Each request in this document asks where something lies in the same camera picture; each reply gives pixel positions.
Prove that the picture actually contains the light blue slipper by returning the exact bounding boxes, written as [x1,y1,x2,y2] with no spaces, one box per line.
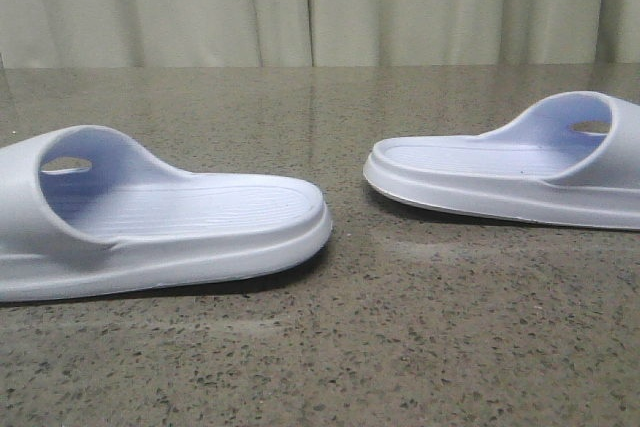
[1,125,332,302]
[363,91,639,230]

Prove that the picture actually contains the white pleated curtain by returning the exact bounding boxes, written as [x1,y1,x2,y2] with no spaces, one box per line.
[1,0,639,68]

